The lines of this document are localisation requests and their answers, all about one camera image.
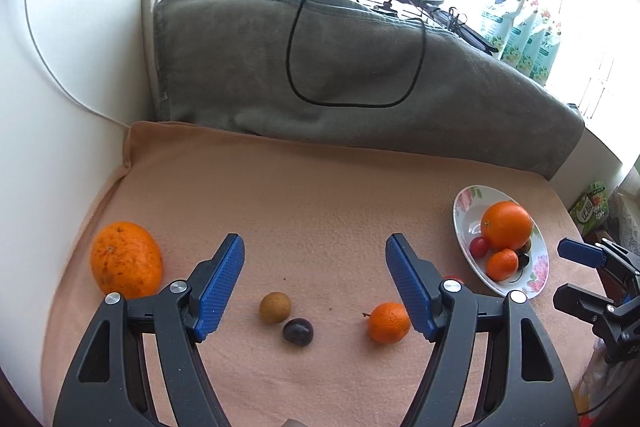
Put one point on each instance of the speckled rough orange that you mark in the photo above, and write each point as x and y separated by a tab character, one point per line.
125	259

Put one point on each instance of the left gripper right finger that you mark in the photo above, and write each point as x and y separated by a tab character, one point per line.
523	383

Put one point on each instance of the teal refill pouch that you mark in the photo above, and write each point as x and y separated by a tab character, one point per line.
518	37
497	21
530	52
545	58

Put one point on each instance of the large smooth orange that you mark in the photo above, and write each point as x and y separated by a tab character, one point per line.
506	225

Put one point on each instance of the white cabinet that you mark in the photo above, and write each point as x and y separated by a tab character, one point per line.
72	78

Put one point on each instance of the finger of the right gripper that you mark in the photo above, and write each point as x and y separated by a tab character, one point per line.
614	259
616	326

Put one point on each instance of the stemmed brown longan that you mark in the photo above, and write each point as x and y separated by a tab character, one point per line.
524	250

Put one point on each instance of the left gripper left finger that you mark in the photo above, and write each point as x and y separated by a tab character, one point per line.
107	383

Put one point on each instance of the small tangerine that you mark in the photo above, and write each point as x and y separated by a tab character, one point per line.
502	265
388	323

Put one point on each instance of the round brown longan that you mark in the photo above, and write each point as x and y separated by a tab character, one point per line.
275	308

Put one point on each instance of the peach table cloth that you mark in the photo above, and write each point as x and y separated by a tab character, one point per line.
314	220

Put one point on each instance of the small red cherry tomato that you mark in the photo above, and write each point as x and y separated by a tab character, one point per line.
479	247

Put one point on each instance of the grey blanket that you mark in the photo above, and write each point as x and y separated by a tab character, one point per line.
334	72

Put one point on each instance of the green carton box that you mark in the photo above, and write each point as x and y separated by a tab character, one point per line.
590	209

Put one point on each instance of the dark purple grape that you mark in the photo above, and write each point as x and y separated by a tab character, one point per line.
299	332
523	261

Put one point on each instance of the large red tomato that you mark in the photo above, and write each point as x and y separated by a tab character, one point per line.
453	278

